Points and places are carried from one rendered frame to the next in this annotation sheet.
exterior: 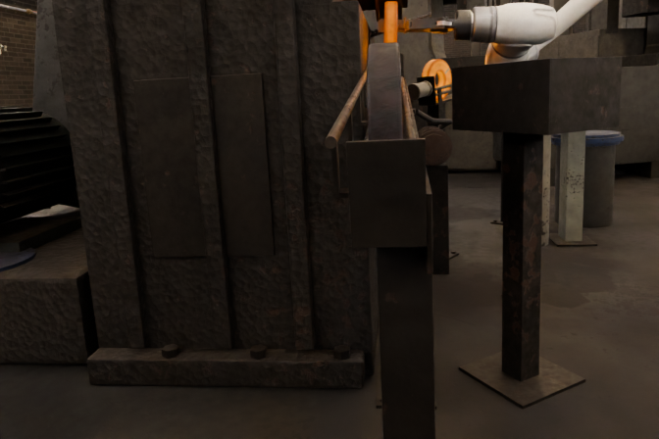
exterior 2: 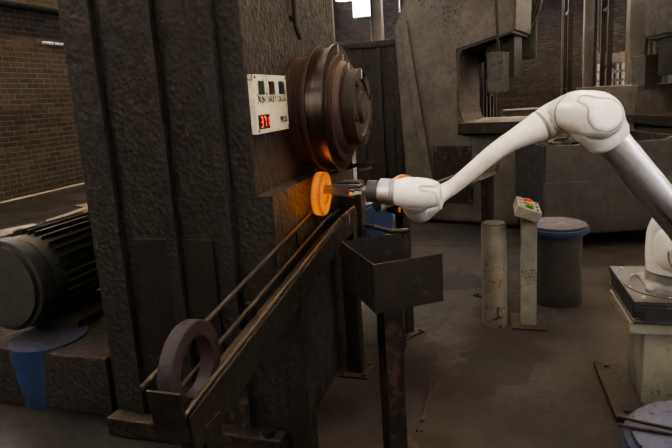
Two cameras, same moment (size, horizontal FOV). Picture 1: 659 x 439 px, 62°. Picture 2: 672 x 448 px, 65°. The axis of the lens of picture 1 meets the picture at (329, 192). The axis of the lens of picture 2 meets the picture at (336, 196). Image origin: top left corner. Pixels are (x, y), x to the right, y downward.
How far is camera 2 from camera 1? 0.80 m
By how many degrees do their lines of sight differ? 10
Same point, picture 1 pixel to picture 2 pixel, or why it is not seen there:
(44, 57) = not seen: hidden behind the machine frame
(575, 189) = (528, 281)
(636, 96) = not seen: hidden behind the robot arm
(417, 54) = (447, 117)
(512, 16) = (403, 190)
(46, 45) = not seen: hidden behind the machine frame
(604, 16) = (642, 72)
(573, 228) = (528, 314)
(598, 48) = (636, 103)
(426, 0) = (454, 70)
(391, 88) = (168, 365)
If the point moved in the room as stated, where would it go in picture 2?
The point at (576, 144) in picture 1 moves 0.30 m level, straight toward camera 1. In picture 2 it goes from (528, 243) to (510, 262)
